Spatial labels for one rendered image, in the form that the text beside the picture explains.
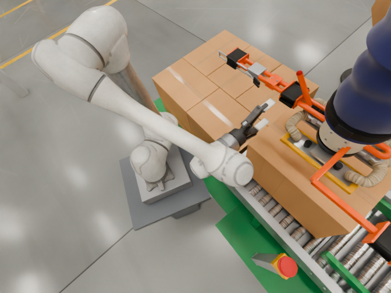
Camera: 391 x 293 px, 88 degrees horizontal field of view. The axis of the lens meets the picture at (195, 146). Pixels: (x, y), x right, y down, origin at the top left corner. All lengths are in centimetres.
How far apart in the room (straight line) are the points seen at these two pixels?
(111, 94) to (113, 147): 194
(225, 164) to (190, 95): 139
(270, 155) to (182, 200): 58
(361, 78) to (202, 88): 147
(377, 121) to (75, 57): 86
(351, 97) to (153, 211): 110
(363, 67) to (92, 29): 76
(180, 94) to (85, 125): 149
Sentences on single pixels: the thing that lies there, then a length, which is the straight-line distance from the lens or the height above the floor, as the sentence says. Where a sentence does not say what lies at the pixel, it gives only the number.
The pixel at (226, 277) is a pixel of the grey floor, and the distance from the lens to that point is 199.
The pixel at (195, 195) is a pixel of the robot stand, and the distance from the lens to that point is 129.
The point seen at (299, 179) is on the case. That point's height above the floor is 95.
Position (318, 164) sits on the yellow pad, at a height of 113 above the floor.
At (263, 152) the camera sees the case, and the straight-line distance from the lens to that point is 116.
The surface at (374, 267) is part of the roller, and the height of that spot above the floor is 55.
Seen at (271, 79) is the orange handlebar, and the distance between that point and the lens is 104.
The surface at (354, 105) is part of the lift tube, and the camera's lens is 76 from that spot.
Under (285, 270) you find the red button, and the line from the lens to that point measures 97.
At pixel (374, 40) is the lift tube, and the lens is 67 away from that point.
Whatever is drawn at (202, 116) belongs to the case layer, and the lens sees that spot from 178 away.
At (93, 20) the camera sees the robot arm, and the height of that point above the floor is 167.
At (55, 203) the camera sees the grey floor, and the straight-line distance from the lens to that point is 274.
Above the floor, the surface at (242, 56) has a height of 126.
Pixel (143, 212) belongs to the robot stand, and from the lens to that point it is 135.
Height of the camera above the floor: 198
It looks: 61 degrees down
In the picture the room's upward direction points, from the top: 18 degrees counter-clockwise
